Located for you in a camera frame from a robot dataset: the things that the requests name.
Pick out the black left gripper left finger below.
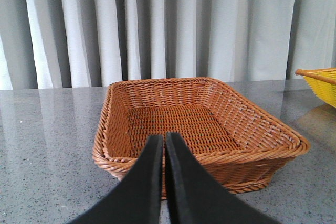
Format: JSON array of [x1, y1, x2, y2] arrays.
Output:
[[71, 135, 163, 223]]

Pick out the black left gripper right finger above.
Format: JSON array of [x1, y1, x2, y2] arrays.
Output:
[[165, 132, 277, 223]]

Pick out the brown wicker basket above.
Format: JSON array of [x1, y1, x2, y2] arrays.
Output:
[[92, 77, 310, 194]]

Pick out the yellow wicker basket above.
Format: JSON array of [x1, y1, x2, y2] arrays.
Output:
[[295, 68, 335, 108]]

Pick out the grey pleated curtain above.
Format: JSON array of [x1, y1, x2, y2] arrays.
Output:
[[1, 0, 335, 90]]

